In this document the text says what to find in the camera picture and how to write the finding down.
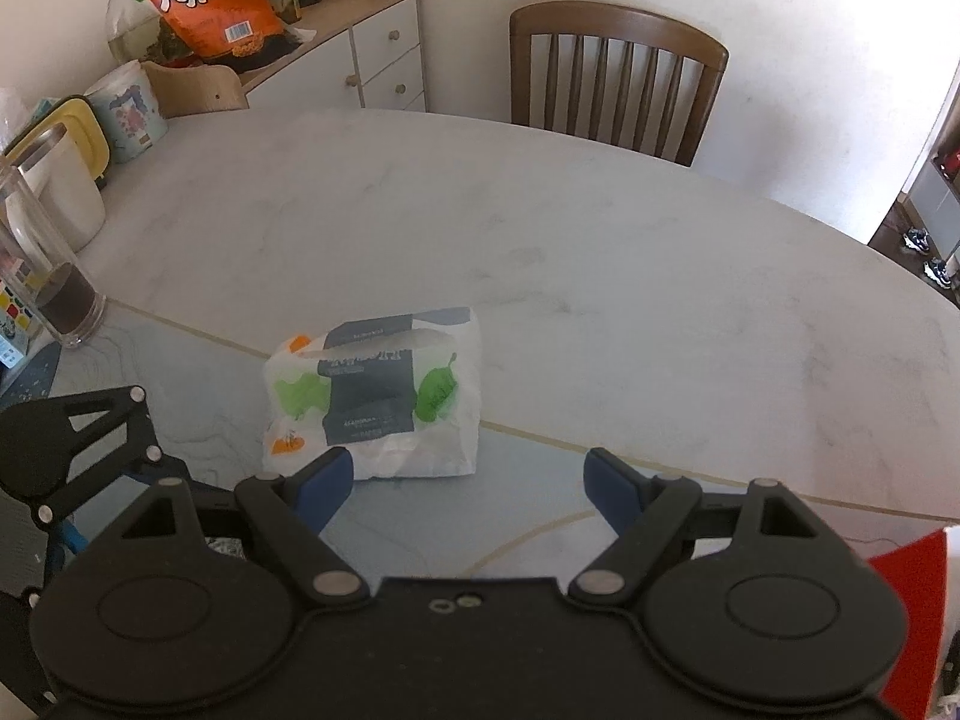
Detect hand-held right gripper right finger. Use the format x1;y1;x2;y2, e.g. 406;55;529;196
568;448;833;602

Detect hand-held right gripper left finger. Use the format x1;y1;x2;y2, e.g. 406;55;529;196
112;448;370;605

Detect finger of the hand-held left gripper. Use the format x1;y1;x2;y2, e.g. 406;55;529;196
0;386;162;518
56;465;188;552

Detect white wet wipes pack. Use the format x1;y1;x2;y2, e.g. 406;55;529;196
261;307;481;481

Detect red cardboard box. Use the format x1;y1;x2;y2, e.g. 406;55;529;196
866;529;960;720

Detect colourful puzzle cube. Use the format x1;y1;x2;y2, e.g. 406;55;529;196
0;281;35;338

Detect glass jar dark contents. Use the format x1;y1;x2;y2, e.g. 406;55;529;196
0;150;108;350

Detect yellow white appliance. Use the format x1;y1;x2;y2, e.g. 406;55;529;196
7;95;111;252

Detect printed white canister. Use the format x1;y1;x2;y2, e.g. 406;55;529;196
84;60;170;164

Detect light wooden chair back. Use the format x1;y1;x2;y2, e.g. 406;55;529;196
141;62;250;119

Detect white sideboard cabinet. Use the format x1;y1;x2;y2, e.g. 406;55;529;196
244;0;428;113

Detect brown wooden chair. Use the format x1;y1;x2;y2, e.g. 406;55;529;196
510;1;730;167

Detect orange snack bag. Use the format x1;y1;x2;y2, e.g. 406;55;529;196
124;0;305;65

